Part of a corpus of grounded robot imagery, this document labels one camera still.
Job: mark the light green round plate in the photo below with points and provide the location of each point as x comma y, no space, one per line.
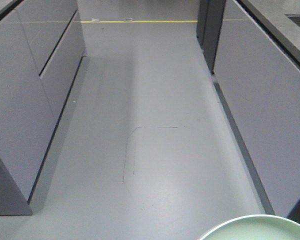
255,227

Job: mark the yellow floor tape line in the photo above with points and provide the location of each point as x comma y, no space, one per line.
134,21

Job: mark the grey right cabinet counter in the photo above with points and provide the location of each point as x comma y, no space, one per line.
252,47

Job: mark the grey left cabinet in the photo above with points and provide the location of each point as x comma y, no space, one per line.
41,47

